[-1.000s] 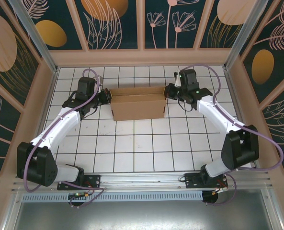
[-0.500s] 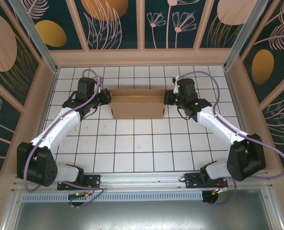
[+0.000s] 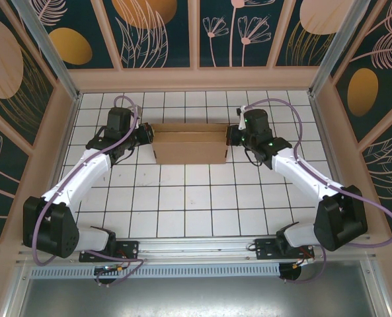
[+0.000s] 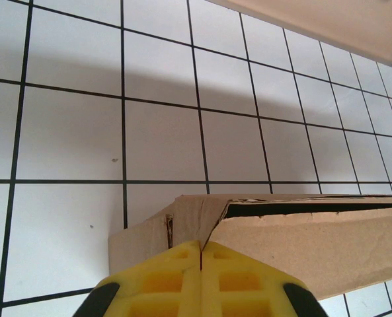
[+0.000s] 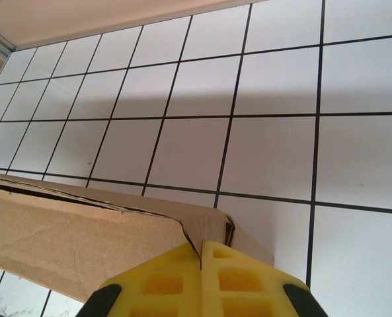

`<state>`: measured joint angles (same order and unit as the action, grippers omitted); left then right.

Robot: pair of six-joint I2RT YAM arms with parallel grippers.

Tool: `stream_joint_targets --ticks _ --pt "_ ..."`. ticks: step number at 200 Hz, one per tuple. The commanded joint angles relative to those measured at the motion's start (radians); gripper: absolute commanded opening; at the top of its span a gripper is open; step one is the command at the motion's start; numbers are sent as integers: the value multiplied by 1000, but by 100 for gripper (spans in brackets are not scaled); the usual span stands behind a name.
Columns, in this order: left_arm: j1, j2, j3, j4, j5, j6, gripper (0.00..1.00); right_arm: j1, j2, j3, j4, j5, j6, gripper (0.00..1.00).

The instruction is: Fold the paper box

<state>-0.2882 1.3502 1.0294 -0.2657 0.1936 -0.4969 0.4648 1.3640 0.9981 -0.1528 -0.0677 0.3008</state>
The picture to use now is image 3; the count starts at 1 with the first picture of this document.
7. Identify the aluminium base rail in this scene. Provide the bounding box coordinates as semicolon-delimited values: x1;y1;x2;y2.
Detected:
15;233;380;265

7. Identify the power wire with yellow connector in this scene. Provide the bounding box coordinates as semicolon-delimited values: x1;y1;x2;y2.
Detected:
114;252;134;275
293;246;316;270

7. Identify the grey metal sheet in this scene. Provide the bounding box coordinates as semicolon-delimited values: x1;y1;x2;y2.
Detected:
3;259;390;317

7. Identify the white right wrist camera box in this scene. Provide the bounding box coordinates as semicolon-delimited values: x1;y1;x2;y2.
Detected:
235;104;248;130

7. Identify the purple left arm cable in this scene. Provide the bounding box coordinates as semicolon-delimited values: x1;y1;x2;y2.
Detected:
32;94;147;288

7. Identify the grey slotted cable duct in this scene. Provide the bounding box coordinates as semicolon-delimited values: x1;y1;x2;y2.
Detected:
30;263;282;279

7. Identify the brown cardboard paper box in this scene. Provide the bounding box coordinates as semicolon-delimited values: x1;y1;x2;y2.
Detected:
149;122;231;165

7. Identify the aluminium frame post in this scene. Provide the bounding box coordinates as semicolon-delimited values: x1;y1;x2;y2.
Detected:
307;0;362;98
11;0;81;102

